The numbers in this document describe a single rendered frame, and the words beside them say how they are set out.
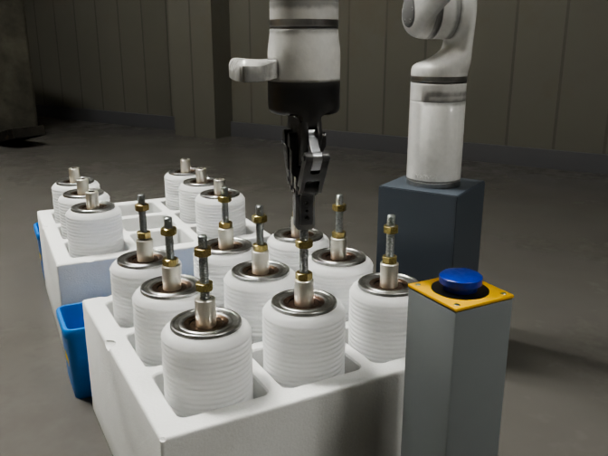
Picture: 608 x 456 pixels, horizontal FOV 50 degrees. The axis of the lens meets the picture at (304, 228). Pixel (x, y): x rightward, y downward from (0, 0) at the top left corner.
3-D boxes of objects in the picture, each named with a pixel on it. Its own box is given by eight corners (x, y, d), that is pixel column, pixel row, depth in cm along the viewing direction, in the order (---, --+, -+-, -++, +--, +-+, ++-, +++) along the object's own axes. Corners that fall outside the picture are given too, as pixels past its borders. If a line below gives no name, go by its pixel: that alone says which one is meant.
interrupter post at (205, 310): (200, 333, 68) (198, 303, 67) (191, 325, 70) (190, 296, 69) (221, 327, 69) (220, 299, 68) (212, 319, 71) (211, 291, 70)
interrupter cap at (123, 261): (166, 250, 95) (166, 245, 94) (180, 266, 88) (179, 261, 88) (112, 257, 91) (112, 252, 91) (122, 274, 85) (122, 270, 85)
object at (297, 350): (345, 421, 84) (347, 289, 79) (341, 468, 75) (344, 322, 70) (270, 416, 85) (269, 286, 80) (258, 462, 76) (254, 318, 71)
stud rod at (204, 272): (209, 305, 69) (206, 236, 67) (200, 306, 69) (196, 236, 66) (210, 301, 70) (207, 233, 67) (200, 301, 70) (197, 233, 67)
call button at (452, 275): (461, 283, 65) (462, 263, 64) (490, 297, 62) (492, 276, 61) (429, 290, 63) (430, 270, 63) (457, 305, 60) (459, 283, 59)
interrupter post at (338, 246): (350, 260, 90) (351, 237, 90) (337, 263, 89) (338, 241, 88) (338, 255, 92) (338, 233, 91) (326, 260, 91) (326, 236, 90)
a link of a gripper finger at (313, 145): (299, 122, 66) (296, 136, 68) (306, 161, 64) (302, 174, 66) (322, 121, 66) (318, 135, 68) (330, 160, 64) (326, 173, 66)
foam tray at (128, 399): (316, 352, 118) (317, 257, 112) (465, 476, 85) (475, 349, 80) (92, 409, 100) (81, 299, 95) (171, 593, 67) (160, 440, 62)
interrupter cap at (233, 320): (185, 348, 65) (185, 342, 65) (160, 321, 71) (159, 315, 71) (253, 332, 69) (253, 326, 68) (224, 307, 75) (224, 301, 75)
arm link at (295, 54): (226, 78, 71) (224, 18, 69) (327, 77, 73) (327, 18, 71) (237, 84, 62) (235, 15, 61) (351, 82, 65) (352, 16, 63)
